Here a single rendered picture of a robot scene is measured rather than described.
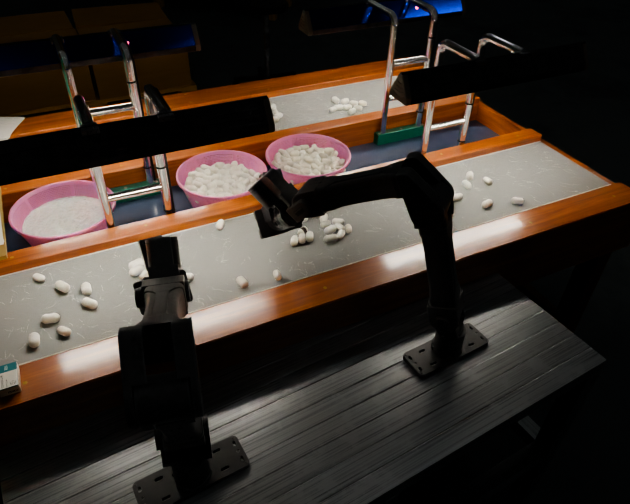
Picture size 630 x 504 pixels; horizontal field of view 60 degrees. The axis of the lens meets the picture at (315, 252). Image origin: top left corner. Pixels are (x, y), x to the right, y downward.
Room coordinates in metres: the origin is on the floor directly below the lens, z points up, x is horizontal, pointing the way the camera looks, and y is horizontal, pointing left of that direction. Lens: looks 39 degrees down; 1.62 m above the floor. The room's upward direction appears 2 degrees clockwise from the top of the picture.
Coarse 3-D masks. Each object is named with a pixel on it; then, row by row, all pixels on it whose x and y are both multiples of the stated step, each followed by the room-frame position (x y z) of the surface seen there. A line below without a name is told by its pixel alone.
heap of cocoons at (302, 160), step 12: (276, 156) 1.54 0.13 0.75; (288, 156) 1.55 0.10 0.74; (300, 156) 1.55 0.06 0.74; (312, 156) 1.56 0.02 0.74; (324, 156) 1.56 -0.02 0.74; (336, 156) 1.57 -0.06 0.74; (288, 168) 1.47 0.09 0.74; (300, 168) 1.48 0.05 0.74; (312, 168) 1.49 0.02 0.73; (324, 168) 1.49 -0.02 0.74; (336, 168) 1.48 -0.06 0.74
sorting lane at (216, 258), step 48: (528, 144) 1.68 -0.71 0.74; (480, 192) 1.38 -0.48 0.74; (528, 192) 1.39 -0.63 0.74; (576, 192) 1.39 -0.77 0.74; (192, 240) 1.10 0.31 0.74; (240, 240) 1.11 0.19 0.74; (288, 240) 1.12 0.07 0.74; (384, 240) 1.13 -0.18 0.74; (0, 288) 0.90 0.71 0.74; (48, 288) 0.91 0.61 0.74; (96, 288) 0.91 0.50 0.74; (192, 288) 0.92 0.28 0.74; (240, 288) 0.93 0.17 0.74; (0, 336) 0.76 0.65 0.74; (48, 336) 0.76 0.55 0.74; (96, 336) 0.77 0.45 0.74
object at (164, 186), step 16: (80, 96) 1.10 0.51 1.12; (144, 96) 1.19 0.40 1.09; (160, 96) 1.14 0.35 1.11; (80, 112) 1.03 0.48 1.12; (160, 112) 1.05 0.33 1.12; (96, 128) 0.98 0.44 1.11; (160, 160) 1.19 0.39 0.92; (96, 176) 1.12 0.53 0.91; (160, 176) 1.19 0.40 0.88; (128, 192) 1.15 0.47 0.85; (144, 192) 1.16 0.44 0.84; (112, 224) 1.12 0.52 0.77
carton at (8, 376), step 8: (0, 368) 0.64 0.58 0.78; (8, 368) 0.64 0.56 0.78; (16, 368) 0.65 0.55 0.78; (0, 376) 0.63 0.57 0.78; (8, 376) 0.63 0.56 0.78; (16, 376) 0.63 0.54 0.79; (0, 384) 0.61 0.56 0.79; (8, 384) 0.61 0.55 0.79; (16, 384) 0.61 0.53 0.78; (0, 392) 0.59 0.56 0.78; (8, 392) 0.60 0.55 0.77; (16, 392) 0.61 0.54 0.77
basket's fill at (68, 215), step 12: (48, 204) 1.26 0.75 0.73; (60, 204) 1.25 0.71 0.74; (72, 204) 1.26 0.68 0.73; (84, 204) 1.26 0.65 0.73; (96, 204) 1.26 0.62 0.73; (36, 216) 1.20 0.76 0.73; (48, 216) 1.20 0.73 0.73; (60, 216) 1.20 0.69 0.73; (72, 216) 1.19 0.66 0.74; (84, 216) 1.20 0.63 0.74; (96, 216) 1.20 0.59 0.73; (24, 228) 1.14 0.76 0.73; (36, 228) 1.14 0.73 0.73; (48, 228) 1.14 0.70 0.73; (60, 228) 1.15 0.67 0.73; (72, 228) 1.14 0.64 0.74; (84, 228) 1.15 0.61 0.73
